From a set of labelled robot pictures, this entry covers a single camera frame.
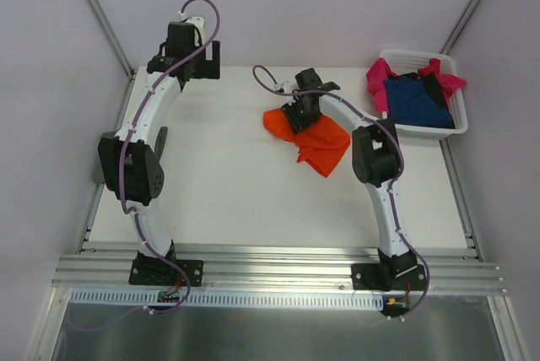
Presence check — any orange t shirt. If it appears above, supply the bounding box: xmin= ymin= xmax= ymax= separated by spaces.
xmin=262 ymin=109 xmax=351 ymax=177

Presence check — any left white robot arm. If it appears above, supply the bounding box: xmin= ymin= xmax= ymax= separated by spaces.
xmin=98 ymin=15 xmax=220 ymax=288

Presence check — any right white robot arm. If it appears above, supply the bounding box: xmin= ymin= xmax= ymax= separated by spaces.
xmin=273 ymin=68 xmax=424 ymax=292

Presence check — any pink t shirt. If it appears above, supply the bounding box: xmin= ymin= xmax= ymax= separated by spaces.
xmin=366 ymin=58 xmax=467 ymax=118

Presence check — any blue t shirt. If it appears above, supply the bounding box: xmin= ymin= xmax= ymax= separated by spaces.
xmin=383 ymin=73 xmax=455 ymax=129

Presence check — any white plastic basket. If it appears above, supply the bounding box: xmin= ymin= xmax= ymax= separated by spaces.
xmin=379 ymin=49 xmax=468 ymax=141

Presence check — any black t shirt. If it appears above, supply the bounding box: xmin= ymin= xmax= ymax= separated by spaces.
xmin=420 ymin=73 xmax=448 ymax=109

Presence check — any grey folded t shirt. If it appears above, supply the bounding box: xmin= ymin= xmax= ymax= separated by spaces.
xmin=92 ymin=163 xmax=105 ymax=184

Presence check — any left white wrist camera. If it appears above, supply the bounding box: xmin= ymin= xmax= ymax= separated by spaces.
xmin=178 ymin=11 xmax=206 ymax=46

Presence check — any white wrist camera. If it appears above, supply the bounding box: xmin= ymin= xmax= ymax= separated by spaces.
xmin=178 ymin=11 xmax=206 ymax=46
xmin=273 ymin=81 xmax=291 ymax=94

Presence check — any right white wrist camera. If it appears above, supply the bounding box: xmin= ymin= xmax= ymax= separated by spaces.
xmin=273 ymin=81 xmax=291 ymax=94

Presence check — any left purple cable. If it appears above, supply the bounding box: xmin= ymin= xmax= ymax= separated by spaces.
xmin=67 ymin=0 xmax=222 ymax=332

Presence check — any left aluminium corner post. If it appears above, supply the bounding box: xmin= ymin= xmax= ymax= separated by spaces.
xmin=84 ymin=0 xmax=135 ymax=78

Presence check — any aluminium corner post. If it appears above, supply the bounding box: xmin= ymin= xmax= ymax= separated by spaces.
xmin=84 ymin=0 xmax=135 ymax=78
xmin=440 ymin=0 xmax=483 ymax=55

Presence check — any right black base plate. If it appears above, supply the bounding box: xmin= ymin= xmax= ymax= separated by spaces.
xmin=351 ymin=263 xmax=427 ymax=292

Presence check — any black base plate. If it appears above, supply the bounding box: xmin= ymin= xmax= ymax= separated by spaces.
xmin=128 ymin=255 xmax=204 ymax=287
xmin=351 ymin=263 xmax=427 ymax=292

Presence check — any white slotted cable duct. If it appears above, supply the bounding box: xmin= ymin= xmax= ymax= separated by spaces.
xmin=69 ymin=288 xmax=383 ymax=311

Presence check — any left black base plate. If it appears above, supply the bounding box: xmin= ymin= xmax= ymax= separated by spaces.
xmin=128 ymin=255 xmax=204 ymax=287

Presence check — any aluminium mounting rail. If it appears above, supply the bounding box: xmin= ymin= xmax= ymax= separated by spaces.
xmin=51 ymin=242 xmax=509 ymax=296

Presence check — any right aluminium corner post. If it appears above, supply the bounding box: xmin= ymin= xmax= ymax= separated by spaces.
xmin=440 ymin=0 xmax=483 ymax=55

